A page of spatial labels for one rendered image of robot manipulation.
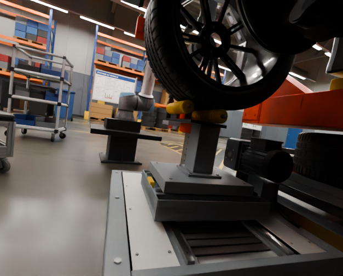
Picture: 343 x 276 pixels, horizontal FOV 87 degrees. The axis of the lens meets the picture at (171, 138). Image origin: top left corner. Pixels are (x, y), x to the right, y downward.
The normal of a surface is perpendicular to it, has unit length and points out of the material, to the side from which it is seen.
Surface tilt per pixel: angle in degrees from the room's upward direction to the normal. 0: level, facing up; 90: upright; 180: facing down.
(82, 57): 90
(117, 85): 90
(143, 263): 0
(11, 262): 0
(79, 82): 90
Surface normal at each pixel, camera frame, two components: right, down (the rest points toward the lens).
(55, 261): 0.16, -0.98
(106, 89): 0.41, 0.14
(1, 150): 0.83, 0.18
